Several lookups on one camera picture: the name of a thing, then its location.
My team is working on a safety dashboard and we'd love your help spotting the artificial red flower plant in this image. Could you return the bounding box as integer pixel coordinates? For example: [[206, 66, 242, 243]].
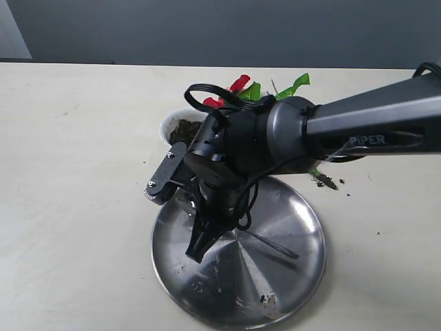
[[203, 73, 338, 190]]

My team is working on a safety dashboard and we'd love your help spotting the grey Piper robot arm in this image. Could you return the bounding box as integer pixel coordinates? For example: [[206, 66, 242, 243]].
[[184, 62, 440, 262]]

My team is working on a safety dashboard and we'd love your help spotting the dark potting soil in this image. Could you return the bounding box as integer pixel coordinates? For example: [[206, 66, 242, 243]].
[[169, 119, 202, 147]]

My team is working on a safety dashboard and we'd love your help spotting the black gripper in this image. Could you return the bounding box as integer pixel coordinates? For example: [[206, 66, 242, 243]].
[[184, 113, 257, 263]]

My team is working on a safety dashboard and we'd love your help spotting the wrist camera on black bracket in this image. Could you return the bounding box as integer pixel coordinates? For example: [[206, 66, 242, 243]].
[[144, 142, 194, 205]]

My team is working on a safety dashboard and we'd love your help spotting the white plastic flower pot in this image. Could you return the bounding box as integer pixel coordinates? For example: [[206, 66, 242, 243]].
[[159, 108, 207, 146]]

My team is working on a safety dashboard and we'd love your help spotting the round steel plate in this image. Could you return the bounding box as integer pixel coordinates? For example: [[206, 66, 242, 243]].
[[152, 177, 327, 329]]

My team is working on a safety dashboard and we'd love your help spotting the steel spoon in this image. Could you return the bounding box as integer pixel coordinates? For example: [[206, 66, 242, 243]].
[[245, 230, 300, 259]]

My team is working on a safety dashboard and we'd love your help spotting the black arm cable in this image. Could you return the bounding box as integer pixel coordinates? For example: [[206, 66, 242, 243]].
[[183, 61, 441, 231]]

